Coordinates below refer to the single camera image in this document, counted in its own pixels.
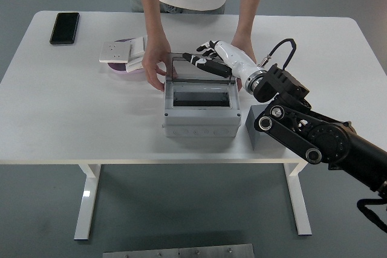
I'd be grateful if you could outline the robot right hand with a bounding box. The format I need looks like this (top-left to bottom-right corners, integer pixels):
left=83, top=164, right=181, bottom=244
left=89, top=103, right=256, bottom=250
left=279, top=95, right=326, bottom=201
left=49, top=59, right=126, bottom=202
left=182, top=40, right=267, bottom=85

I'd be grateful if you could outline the person's left hand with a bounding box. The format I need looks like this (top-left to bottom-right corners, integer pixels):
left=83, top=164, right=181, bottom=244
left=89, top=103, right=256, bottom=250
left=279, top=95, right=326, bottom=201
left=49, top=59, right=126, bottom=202
left=231, top=33, right=258, bottom=65

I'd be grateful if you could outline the person's right hand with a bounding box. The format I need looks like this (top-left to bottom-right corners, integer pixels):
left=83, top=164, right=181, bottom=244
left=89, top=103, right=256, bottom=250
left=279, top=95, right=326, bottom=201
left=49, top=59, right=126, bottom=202
left=141, top=40, right=173, bottom=92

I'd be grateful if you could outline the transparent hinged box lid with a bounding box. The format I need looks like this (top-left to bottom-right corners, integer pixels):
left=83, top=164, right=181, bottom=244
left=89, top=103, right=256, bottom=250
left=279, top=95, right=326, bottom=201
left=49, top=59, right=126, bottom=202
left=166, top=52, right=238, bottom=86

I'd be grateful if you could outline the grey box cover frame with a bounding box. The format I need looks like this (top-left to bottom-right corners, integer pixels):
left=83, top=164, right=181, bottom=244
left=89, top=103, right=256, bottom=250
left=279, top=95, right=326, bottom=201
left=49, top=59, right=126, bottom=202
left=163, top=81, right=242, bottom=127

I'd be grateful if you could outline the grey junction box base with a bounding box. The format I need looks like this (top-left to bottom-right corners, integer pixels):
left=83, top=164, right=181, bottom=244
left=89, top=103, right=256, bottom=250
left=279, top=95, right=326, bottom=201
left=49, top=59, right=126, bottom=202
left=163, top=123, right=241, bottom=138

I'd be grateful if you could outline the purple bowl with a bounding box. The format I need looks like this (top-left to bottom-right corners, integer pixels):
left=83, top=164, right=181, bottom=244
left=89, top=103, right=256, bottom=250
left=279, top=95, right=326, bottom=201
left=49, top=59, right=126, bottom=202
left=107, top=39, right=146, bottom=76

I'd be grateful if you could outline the grey cube holder with hole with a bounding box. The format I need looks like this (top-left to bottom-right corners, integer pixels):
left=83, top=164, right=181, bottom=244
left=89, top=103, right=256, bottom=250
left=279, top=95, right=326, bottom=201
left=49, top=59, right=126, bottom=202
left=245, top=104, right=296, bottom=150

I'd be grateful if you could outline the black smartphone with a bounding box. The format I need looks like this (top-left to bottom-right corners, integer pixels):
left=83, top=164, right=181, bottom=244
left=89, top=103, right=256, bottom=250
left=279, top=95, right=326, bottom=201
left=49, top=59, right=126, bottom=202
left=49, top=12, right=80, bottom=46

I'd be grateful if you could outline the grey metal plate with screws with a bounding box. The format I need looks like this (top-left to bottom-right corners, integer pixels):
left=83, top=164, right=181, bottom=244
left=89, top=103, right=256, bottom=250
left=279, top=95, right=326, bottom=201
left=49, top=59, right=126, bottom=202
left=102, top=243, right=255, bottom=258

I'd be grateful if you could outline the white wall switch plate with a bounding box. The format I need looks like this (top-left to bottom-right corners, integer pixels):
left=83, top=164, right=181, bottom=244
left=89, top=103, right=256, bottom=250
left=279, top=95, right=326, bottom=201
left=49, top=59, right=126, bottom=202
left=125, top=57, right=145, bottom=74
left=129, top=36, right=146, bottom=59

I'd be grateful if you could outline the white wall socket plate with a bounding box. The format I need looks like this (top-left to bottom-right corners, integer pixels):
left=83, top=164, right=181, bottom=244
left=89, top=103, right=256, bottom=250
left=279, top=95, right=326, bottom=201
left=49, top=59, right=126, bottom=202
left=99, top=41, right=132, bottom=64

